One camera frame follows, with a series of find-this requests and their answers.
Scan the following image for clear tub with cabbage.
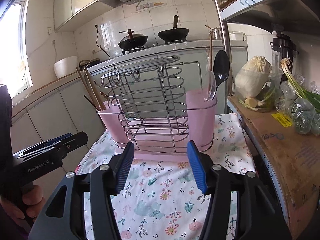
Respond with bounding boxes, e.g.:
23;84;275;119
234;56;284;112

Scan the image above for dark box on counter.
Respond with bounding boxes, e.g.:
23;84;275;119
79;58;101;71

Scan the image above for pink cup right side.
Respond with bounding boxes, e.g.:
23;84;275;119
185;89;217;152

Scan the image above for white rectangular container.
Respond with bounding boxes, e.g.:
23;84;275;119
229;31;247;41

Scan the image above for white rice cooker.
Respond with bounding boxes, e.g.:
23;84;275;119
54;56;78;79

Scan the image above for small metal kettle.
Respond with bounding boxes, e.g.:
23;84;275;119
206;25;222;40

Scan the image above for green onions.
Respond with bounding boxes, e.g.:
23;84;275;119
280;58;320;113

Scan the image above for gas stove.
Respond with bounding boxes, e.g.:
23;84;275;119
121;38;187;55

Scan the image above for lidded black wok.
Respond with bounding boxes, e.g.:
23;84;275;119
118;29;148;51

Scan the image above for floral animal print cloth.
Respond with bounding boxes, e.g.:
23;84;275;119
75;112;257;240

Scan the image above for black power cable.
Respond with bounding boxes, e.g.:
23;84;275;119
94;24;111;59

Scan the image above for bagged green vegetables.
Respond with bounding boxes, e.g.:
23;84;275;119
274;74;319;136

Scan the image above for black plastic spoon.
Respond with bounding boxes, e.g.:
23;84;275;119
213;50;230;90

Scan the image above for light wooden chopstick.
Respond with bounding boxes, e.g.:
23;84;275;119
208;31;213;71
76;67;100;110

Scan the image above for black blender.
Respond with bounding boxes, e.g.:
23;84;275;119
270;31;299;74

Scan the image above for black wok wooden handle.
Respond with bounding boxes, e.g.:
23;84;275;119
157;15;189;42

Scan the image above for metal wire utensil rack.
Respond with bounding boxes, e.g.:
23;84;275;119
93;56;218;153

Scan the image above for left hand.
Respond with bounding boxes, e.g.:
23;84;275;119
1;185;46;229

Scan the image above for pink drip tray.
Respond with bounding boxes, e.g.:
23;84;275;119
113;119;213;163

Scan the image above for pink cup left side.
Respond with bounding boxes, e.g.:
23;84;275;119
97;101;129;147

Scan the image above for pink cup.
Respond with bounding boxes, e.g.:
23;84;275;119
185;89;217;152
97;101;129;147

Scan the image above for grey kitchen base cabinets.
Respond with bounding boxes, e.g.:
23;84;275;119
10;46;227;156

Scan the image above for cardboard sheet on shelf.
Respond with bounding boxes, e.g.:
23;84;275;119
227;96;319;239

